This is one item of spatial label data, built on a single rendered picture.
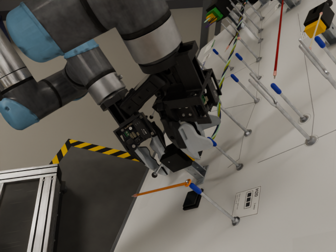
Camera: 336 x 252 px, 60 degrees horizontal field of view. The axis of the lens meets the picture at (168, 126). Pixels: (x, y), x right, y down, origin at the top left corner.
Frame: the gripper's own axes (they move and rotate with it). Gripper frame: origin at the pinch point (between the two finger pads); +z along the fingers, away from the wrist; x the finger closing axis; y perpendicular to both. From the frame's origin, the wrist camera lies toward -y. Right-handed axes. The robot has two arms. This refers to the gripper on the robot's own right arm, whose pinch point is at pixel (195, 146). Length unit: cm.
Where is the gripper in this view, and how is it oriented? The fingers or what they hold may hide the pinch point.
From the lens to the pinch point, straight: 54.8
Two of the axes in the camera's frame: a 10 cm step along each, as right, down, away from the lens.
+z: 4.1, 7.2, 5.7
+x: 3.4, -7.0, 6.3
